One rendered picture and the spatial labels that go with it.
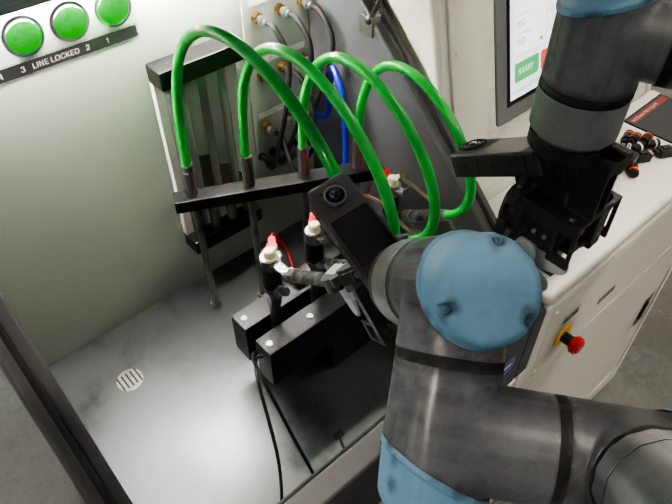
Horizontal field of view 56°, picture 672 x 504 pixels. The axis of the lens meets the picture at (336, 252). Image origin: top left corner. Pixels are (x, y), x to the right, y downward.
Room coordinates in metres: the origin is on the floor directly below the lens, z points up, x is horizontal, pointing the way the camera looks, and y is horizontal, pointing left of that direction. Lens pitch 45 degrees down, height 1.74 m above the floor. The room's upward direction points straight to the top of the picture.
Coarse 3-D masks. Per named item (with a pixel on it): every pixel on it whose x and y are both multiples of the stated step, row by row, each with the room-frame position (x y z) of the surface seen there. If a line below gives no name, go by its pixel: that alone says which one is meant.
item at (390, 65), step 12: (396, 60) 0.79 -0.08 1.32; (408, 72) 0.76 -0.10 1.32; (420, 84) 0.74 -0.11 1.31; (432, 84) 0.74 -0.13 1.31; (360, 96) 0.82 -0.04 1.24; (432, 96) 0.72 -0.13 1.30; (360, 108) 0.83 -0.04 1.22; (444, 108) 0.71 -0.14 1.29; (360, 120) 0.83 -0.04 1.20; (456, 120) 0.70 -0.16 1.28; (456, 132) 0.69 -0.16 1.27; (456, 144) 0.69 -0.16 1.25; (360, 156) 0.83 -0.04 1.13; (360, 168) 0.83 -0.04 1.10; (468, 180) 0.67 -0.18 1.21; (468, 192) 0.66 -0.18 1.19; (468, 204) 0.66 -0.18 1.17; (408, 216) 0.74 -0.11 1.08; (420, 216) 0.72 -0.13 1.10; (444, 216) 0.69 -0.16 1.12; (456, 216) 0.67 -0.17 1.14
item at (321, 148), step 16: (192, 32) 0.69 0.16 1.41; (208, 32) 0.66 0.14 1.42; (224, 32) 0.64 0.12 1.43; (176, 48) 0.72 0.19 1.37; (240, 48) 0.62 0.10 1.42; (176, 64) 0.73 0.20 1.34; (256, 64) 0.60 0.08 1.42; (176, 80) 0.74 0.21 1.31; (272, 80) 0.58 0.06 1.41; (176, 96) 0.75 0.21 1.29; (288, 96) 0.56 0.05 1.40; (176, 112) 0.75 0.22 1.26; (304, 112) 0.55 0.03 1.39; (176, 128) 0.76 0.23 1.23; (304, 128) 0.54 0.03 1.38; (320, 144) 0.53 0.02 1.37; (320, 160) 0.52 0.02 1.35
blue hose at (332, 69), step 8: (328, 72) 0.95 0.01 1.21; (336, 72) 0.93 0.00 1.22; (336, 80) 0.92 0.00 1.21; (344, 88) 0.91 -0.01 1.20; (344, 96) 0.91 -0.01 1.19; (328, 104) 0.96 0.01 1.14; (320, 112) 0.98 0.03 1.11; (328, 112) 0.96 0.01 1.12; (344, 128) 0.90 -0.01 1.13; (344, 136) 0.90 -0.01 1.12; (344, 144) 0.90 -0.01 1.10; (344, 152) 0.90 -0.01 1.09; (344, 160) 0.90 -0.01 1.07
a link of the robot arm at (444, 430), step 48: (432, 384) 0.23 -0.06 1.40; (480, 384) 0.23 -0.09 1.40; (384, 432) 0.22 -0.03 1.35; (432, 432) 0.20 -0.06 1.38; (480, 432) 0.20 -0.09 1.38; (528, 432) 0.20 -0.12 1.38; (384, 480) 0.19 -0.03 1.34; (432, 480) 0.18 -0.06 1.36; (480, 480) 0.18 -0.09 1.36; (528, 480) 0.18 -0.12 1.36
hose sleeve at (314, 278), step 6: (300, 270) 0.56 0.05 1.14; (306, 270) 0.56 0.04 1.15; (294, 276) 0.56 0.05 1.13; (300, 276) 0.55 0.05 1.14; (306, 276) 0.54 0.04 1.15; (312, 276) 0.54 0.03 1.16; (318, 276) 0.53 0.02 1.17; (300, 282) 0.55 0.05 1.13; (306, 282) 0.54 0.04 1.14; (312, 282) 0.53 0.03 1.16; (318, 282) 0.52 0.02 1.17
